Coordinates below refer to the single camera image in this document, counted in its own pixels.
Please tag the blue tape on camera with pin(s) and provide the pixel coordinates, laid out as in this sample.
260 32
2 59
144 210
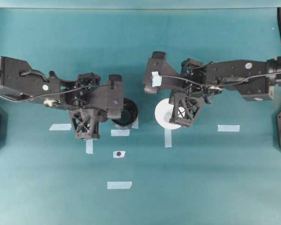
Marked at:
156 79

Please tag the light blue tape strip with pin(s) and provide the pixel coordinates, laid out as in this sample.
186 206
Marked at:
89 146
135 124
167 138
119 184
228 128
120 132
60 127

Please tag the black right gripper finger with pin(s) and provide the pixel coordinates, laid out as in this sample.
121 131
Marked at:
185 108

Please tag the tape piece with dark dot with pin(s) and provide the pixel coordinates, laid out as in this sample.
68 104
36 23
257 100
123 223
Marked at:
119 154

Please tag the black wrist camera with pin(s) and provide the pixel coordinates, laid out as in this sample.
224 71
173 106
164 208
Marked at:
109 97
160 75

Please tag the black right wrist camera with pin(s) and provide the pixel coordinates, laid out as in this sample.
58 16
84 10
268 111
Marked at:
160 75

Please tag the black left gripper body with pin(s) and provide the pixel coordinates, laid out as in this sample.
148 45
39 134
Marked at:
78 99

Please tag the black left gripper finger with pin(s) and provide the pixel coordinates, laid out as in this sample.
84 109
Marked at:
85 123

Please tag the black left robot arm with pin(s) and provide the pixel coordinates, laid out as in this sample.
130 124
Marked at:
19 82

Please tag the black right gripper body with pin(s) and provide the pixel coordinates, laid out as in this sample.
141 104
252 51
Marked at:
200 82

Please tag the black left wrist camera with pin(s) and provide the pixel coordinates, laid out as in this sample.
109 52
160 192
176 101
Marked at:
109 97

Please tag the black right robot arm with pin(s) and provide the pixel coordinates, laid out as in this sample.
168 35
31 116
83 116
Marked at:
252 79

